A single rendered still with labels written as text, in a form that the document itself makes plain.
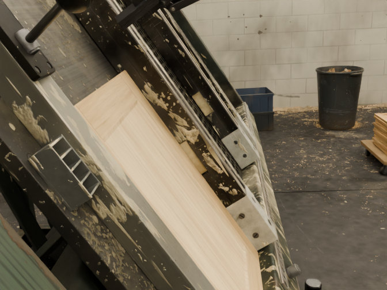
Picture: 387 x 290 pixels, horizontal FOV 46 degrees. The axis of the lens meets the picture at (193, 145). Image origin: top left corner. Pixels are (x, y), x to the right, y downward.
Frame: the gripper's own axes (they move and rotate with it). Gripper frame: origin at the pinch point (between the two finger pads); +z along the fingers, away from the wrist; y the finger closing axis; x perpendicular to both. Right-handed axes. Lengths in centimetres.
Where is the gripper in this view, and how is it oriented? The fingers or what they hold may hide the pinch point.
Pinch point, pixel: (136, 10)
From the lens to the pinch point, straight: 74.1
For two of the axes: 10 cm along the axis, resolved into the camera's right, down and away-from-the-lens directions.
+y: -5.3, -5.9, -6.1
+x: 2.9, 5.5, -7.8
